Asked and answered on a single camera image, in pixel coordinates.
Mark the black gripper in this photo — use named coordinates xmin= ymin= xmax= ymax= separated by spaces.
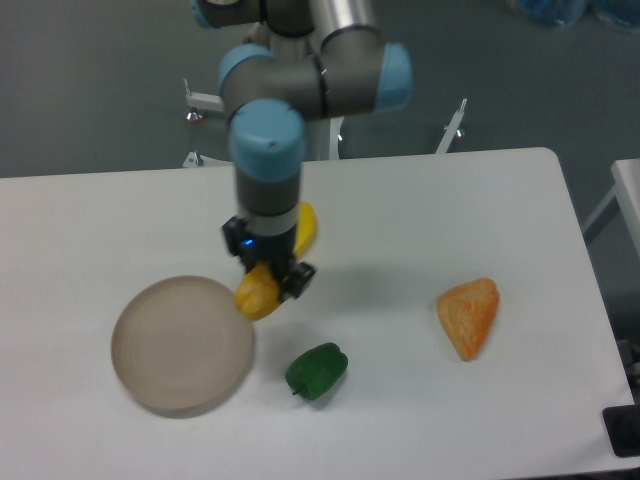
xmin=221 ymin=216 xmax=316 ymax=301

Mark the yellow bell pepper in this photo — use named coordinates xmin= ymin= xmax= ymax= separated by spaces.
xmin=234 ymin=263 xmax=281 ymax=321

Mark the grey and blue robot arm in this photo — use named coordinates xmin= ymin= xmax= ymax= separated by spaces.
xmin=191 ymin=1 xmax=413 ymax=300

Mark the beige round plate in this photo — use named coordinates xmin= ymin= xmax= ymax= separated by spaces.
xmin=111 ymin=275 xmax=253 ymax=415

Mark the green bell pepper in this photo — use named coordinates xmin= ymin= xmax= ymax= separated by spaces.
xmin=285 ymin=342 xmax=349 ymax=401

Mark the orange pepper slice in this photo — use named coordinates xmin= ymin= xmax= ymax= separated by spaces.
xmin=436 ymin=277 xmax=500 ymax=361

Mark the yellow banana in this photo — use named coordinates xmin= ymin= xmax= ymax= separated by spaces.
xmin=293 ymin=201 xmax=317 ymax=259

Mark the white side table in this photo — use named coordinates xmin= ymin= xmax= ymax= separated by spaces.
xmin=581 ymin=159 xmax=639 ymax=251

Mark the black device at edge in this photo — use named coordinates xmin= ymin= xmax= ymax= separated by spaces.
xmin=602 ymin=404 xmax=640 ymax=458

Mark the blue plastic bag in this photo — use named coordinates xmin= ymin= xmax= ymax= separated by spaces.
xmin=506 ymin=0 xmax=639 ymax=33

